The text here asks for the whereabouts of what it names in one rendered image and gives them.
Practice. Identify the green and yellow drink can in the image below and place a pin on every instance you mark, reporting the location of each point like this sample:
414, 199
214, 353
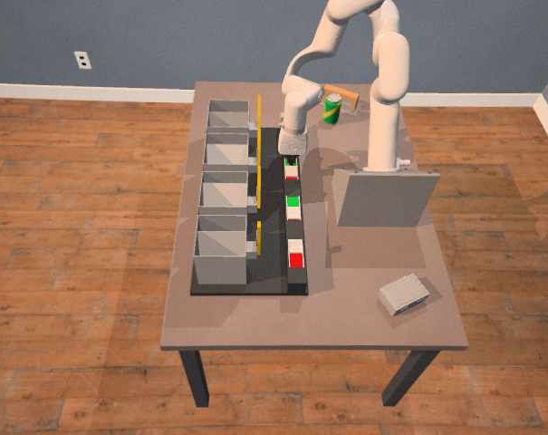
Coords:
332, 108

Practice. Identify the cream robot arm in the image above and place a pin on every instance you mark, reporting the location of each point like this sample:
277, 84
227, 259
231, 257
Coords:
391, 55

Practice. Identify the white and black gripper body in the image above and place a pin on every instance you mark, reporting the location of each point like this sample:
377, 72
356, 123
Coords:
295, 145

